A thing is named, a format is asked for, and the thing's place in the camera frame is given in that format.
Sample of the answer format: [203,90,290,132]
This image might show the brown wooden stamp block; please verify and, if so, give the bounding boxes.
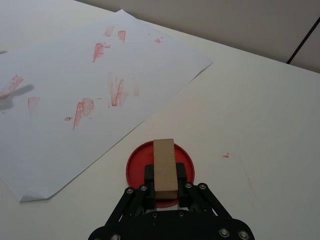
[152,138,179,201]

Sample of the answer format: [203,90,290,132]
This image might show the white paper sheet, red prints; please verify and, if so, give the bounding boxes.
[0,8,214,204]

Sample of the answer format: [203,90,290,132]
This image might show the round red ink pad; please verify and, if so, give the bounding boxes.
[125,140,196,209]

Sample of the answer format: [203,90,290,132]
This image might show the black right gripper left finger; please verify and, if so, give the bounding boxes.
[87,163,157,240]

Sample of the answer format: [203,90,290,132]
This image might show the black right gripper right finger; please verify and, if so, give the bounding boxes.
[175,162,256,240]

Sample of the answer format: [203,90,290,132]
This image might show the thin dark post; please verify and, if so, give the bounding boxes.
[286,23,320,65]

